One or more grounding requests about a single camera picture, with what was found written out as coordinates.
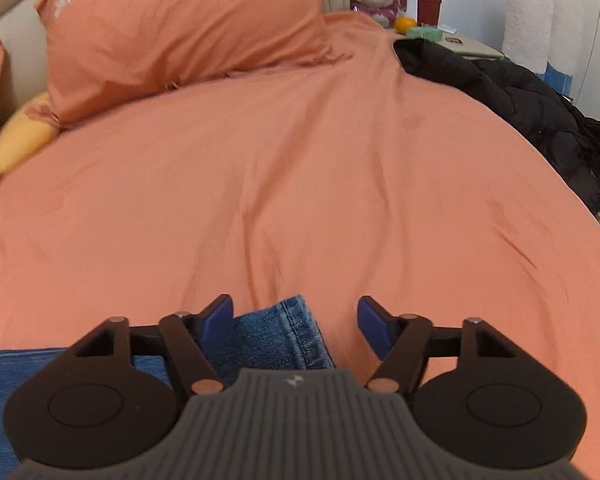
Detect orange bed sheet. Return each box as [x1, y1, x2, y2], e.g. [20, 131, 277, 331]
[0, 10, 600, 480]

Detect black jacket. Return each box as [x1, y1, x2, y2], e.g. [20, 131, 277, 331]
[392, 37, 600, 217]

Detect grey laptop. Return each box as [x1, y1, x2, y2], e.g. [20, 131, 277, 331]
[439, 35, 505, 61]

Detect white plush toy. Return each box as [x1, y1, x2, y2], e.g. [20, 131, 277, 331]
[547, 0, 595, 97]
[501, 0, 557, 74]

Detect red cup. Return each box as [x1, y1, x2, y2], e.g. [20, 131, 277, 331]
[416, 0, 442, 26]

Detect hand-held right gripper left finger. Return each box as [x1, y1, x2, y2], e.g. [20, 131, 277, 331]
[70, 294, 238, 396]

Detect blue denim pants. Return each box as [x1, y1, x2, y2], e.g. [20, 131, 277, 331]
[0, 294, 337, 480]

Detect beige padded headboard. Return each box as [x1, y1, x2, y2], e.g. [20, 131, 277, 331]
[0, 0, 353, 131]

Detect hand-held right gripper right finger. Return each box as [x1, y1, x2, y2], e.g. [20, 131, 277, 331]
[356, 295, 520, 395]

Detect yellow cushion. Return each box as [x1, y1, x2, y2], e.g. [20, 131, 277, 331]
[0, 91, 61, 178]

